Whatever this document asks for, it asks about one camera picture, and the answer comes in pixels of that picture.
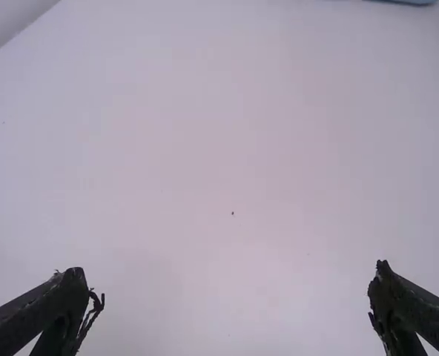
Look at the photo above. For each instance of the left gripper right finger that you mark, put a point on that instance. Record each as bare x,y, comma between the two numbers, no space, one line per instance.
405,308

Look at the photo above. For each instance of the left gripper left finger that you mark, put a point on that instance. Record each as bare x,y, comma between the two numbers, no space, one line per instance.
34,315

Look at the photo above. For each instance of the blue mat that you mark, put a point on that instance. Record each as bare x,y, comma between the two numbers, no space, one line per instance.
397,1

